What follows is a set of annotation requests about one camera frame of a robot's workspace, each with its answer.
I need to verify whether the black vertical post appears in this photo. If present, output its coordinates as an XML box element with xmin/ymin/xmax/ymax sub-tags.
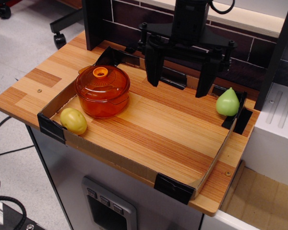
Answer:
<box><xmin>82</xmin><ymin>0</ymin><xmax>112</xmax><ymax>50</ymax></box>
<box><xmin>254</xmin><ymin>12</ymin><xmax>288</xmax><ymax>111</ymax></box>

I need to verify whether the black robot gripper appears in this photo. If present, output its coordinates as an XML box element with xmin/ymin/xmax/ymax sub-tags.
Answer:
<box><xmin>139</xmin><ymin>0</ymin><xmax>237</xmax><ymax>98</ymax></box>

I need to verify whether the white toy sink unit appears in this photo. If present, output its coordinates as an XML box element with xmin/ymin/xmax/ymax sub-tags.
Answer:
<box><xmin>242</xmin><ymin>83</ymin><xmax>288</xmax><ymax>185</ymax></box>

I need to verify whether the black vertical post left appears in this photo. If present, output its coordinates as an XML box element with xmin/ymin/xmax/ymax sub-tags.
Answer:
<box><xmin>82</xmin><ymin>0</ymin><xmax>112</xmax><ymax>50</ymax></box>

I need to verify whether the grey toy oven control panel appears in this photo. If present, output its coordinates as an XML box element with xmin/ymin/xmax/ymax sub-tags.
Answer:
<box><xmin>82</xmin><ymin>177</ymin><xmax>138</xmax><ymax>230</ymax></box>

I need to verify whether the yellow toy potato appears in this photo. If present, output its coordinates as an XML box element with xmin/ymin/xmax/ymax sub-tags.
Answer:
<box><xmin>60</xmin><ymin>108</ymin><xmax>87</xmax><ymax>135</ymax></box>

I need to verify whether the cardboard fence with black tape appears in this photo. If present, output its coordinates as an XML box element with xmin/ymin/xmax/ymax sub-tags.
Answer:
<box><xmin>37</xmin><ymin>46</ymin><xmax>253</xmax><ymax>206</ymax></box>

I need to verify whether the green toy pear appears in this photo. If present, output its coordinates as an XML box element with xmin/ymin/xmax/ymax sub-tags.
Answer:
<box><xmin>216</xmin><ymin>87</ymin><xmax>240</xmax><ymax>116</ymax></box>

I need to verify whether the orange transparent pot lid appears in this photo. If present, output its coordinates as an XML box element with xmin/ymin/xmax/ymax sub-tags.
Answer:
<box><xmin>75</xmin><ymin>65</ymin><xmax>130</xmax><ymax>102</ymax></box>

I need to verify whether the black office chair base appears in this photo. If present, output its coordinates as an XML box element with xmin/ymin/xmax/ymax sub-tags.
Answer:
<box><xmin>50</xmin><ymin>9</ymin><xmax>83</xmax><ymax>49</ymax></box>

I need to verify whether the black vertical post right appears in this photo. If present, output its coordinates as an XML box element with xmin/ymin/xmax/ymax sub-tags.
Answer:
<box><xmin>254</xmin><ymin>12</ymin><xmax>288</xmax><ymax>111</ymax></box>

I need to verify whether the orange transparent plastic pot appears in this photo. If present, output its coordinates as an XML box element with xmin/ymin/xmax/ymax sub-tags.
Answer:
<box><xmin>78</xmin><ymin>66</ymin><xmax>129</xmax><ymax>118</ymax></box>

